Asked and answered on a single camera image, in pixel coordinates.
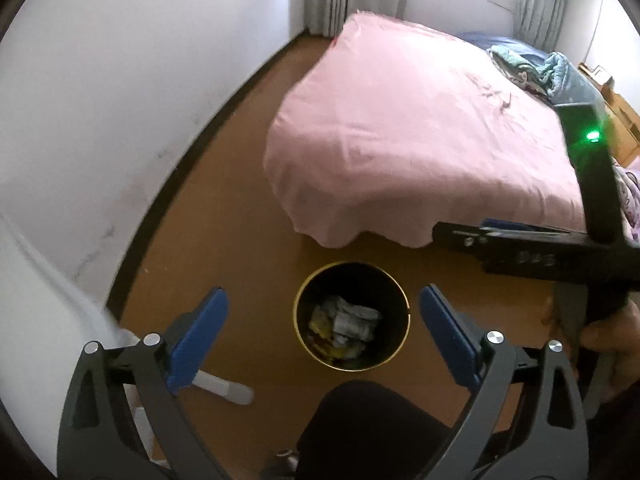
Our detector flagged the wooden nightstand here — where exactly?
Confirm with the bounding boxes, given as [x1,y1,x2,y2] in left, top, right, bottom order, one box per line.
[577,61,640,167]

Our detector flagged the silver white wrapper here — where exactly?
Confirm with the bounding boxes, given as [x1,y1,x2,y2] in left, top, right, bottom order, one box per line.
[330,296,383,347]

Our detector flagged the person's right hand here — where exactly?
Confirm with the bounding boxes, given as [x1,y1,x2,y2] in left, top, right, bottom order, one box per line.
[542,294,640,403]

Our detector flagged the black bin with gold rim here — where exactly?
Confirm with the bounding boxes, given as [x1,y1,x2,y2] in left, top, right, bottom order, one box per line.
[293,260,411,372]

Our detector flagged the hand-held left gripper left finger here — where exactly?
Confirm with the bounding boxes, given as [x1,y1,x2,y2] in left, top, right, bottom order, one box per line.
[56,287,231,480]

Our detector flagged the yellow snack wrapper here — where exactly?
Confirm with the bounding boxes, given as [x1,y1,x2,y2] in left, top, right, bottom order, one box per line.
[309,305,338,342]

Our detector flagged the pink patterned cloth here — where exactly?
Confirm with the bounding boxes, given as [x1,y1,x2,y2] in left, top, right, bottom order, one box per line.
[614,159,640,243]

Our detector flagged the dark blue pillow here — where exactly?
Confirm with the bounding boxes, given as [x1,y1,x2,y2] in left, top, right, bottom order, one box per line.
[454,30,551,62]

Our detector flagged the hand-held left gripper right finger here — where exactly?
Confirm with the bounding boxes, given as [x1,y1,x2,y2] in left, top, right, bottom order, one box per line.
[418,284,591,480]

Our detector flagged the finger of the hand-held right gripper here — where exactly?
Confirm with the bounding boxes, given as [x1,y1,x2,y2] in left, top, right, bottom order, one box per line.
[431,222,587,262]
[479,218,573,235]

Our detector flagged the white table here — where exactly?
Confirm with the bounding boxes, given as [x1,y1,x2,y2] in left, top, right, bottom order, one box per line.
[0,210,256,480]

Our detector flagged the bed with pink sheet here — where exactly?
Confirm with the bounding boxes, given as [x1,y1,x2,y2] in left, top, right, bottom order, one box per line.
[263,12,640,252]

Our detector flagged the teal crumpled blanket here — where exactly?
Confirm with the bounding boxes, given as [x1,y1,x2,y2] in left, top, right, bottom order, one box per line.
[487,44,603,107]

